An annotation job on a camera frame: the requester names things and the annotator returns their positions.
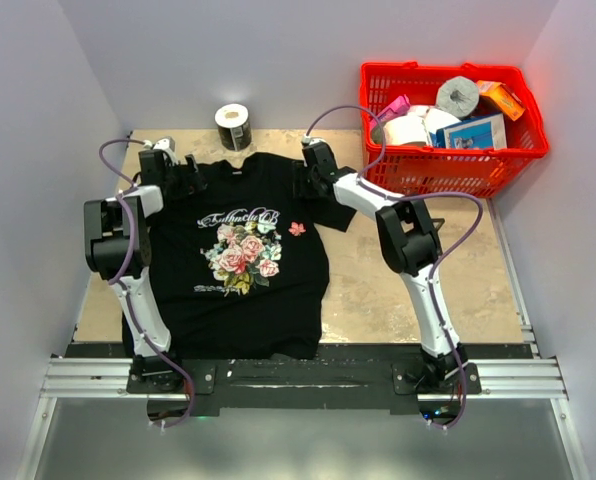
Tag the pink gold brooch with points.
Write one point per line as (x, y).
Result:
(297, 229)

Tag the red plastic basket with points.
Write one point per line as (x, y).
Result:
(447, 165)

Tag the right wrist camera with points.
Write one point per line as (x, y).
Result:
(308, 141)

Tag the white paper roll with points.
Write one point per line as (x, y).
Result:
(433, 119)

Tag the black brooch display box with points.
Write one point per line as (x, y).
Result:
(436, 224)

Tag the blue white box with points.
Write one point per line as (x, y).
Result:
(485, 132)

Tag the pink package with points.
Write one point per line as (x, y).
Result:
(396, 108)

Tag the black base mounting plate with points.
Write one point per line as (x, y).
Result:
(391, 378)

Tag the grey toilet paper roll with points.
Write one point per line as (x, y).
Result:
(458, 96)

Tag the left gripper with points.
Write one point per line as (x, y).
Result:
(190, 183)

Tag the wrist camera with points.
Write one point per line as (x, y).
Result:
(308, 141)
(165, 144)

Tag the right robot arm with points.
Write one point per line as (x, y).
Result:
(410, 247)

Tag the orange carton box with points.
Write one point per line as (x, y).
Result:
(502, 97)

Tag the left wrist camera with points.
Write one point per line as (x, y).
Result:
(165, 144)

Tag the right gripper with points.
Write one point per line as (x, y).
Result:
(303, 191)

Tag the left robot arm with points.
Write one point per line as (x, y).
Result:
(118, 248)

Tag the black wrapped paper roll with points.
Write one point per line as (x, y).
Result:
(233, 124)

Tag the black floral t-shirt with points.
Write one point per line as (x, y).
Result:
(229, 279)

